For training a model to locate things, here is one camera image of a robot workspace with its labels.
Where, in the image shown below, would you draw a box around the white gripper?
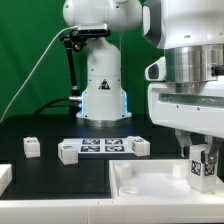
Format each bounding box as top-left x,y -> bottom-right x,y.
145,57 -> 224,165

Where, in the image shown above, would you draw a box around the white square table top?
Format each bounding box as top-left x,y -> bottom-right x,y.
109,159 -> 224,203

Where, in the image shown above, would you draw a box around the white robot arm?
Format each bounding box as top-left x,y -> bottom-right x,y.
63,0 -> 224,165

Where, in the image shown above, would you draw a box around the fiducial marker sheet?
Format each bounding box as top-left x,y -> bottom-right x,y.
63,138 -> 131,154

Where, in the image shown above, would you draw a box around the white left fence block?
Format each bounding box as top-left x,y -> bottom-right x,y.
0,164 -> 12,196

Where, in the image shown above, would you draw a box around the white front fence rail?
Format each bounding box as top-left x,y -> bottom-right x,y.
0,200 -> 224,224

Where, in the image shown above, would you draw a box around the black base cables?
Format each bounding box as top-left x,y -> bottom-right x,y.
34,96 -> 83,116

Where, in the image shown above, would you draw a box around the grey camera on mount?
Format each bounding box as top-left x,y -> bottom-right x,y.
71,23 -> 110,38

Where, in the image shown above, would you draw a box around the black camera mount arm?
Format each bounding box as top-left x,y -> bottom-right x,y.
59,33 -> 88,116

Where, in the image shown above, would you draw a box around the white camera cable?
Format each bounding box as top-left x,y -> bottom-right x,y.
0,26 -> 80,124

